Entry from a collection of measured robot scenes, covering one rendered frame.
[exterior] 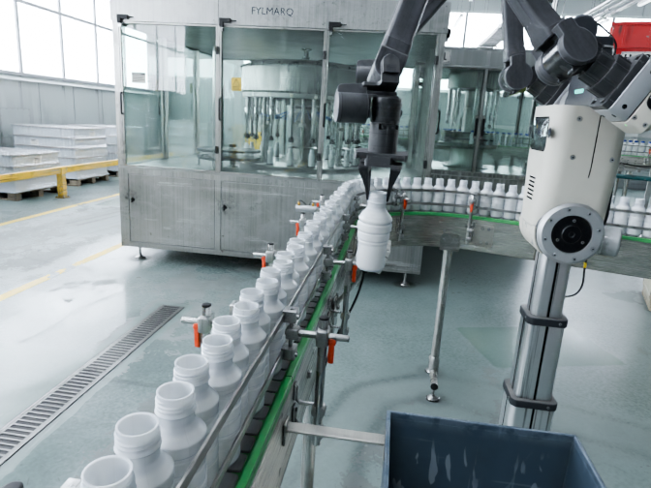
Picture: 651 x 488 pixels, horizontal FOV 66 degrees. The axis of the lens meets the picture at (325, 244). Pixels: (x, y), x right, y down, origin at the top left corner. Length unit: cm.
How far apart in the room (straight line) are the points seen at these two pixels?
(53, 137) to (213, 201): 576
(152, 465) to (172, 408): 6
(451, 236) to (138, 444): 230
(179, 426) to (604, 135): 114
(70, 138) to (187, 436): 942
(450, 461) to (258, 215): 376
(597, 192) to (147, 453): 118
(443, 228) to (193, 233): 274
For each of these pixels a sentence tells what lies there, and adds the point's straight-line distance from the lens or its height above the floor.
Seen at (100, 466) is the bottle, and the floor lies 116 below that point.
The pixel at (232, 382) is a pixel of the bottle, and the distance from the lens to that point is 63.
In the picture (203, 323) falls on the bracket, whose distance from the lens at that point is 89.
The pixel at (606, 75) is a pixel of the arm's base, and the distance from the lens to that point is 121.
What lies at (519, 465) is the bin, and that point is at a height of 88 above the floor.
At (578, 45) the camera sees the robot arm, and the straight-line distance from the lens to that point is 118.
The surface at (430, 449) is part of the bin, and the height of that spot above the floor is 89.
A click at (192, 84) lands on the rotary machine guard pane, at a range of 467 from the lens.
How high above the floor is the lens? 143
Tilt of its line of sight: 14 degrees down
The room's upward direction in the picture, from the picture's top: 3 degrees clockwise
